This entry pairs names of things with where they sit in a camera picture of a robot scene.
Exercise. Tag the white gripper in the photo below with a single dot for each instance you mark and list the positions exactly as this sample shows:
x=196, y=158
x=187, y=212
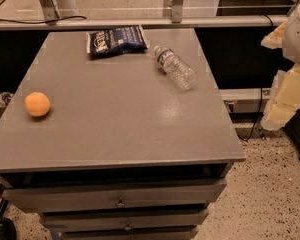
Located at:
x=298, y=34

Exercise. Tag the clear plastic water bottle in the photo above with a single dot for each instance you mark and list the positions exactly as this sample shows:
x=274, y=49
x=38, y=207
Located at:
x=178, y=70

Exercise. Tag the blue snack bag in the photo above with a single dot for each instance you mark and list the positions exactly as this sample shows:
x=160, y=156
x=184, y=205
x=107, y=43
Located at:
x=116, y=41

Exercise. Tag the grey drawer cabinet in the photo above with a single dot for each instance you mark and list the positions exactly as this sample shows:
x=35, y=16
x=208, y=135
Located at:
x=123, y=153

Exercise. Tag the orange ball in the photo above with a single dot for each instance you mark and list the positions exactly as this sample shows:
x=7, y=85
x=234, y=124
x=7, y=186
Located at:
x=37, y=104

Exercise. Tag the black object on floor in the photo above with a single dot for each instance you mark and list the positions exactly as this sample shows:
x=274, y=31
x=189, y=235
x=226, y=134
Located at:
x=7, y=227

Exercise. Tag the metal frame rail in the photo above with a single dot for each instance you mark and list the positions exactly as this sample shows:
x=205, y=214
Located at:
x=92, y=24

